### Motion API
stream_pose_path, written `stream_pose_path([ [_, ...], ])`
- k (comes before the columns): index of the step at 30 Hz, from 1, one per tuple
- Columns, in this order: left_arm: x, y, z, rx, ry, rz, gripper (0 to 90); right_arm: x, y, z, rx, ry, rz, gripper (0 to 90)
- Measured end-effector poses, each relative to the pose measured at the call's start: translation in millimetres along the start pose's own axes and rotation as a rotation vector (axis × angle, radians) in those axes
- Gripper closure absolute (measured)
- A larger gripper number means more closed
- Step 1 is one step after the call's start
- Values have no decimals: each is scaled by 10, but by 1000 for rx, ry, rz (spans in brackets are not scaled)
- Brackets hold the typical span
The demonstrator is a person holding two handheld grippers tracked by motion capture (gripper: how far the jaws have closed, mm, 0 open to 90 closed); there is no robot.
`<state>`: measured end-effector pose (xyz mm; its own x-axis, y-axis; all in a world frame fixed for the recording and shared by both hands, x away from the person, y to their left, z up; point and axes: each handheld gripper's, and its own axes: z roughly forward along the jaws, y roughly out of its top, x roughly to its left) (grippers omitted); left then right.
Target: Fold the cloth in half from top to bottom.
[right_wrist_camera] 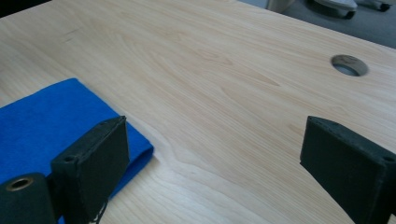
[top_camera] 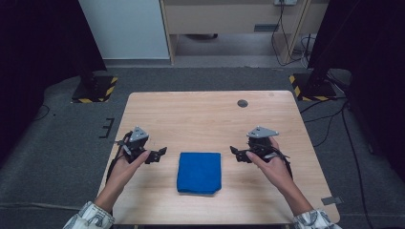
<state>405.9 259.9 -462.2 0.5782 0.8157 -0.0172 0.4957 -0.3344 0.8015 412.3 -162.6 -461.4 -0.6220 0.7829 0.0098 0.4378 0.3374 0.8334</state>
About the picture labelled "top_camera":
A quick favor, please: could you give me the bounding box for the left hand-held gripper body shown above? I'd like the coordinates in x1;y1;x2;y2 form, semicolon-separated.
115;125;153;165

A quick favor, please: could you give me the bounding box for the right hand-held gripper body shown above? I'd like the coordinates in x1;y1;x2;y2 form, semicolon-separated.
246;125;281;160

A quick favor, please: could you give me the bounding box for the blue cloth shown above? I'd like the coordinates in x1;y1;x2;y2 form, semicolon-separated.
176;151;223;197

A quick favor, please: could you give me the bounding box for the person's left hand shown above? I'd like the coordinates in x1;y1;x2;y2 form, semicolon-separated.
103;149;153;202

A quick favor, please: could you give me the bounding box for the person's right hand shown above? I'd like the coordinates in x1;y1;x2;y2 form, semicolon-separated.
245;136;296;196

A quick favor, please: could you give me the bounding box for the black stand base hazard tape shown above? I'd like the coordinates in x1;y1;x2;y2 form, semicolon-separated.
288;73;338;102
71;74;119;104

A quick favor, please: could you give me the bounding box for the grey tape strip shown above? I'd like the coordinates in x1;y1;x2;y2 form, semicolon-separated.
320;196;345;206

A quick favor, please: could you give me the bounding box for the grey label on desk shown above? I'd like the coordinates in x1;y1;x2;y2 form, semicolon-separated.
253;23;280;32

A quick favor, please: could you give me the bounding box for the white cabinet panel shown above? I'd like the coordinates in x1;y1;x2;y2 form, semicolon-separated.
78;0;171;61

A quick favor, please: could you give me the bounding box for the dark round object under desk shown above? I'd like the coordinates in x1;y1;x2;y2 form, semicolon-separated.
183;32;220;41

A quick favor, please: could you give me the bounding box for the light wooden desk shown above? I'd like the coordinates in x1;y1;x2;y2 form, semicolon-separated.
159;0;330;66

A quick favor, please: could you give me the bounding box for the black curtain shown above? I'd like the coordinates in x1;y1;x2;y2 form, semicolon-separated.
0;0;108;161
307;0;405;176

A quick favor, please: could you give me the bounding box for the left hand-held gripper black cable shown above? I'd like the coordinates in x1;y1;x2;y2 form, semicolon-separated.
105;131;134;185

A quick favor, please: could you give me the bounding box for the hand-held gripper black cable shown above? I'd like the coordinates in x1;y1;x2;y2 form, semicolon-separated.
105;131;134;185
261;142;294;179

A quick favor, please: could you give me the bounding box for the right hand-held gripper black cable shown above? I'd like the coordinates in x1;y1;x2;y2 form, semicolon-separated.
261;142;294;179

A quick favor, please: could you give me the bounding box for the long black floor cable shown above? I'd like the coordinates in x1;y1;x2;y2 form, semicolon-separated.
339;101;374;229

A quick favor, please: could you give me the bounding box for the thin black floor cable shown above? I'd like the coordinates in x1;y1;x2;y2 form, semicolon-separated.
30;103;52;123

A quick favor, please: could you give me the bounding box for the black hanging power cable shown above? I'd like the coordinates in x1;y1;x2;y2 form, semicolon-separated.
270;2;312;68

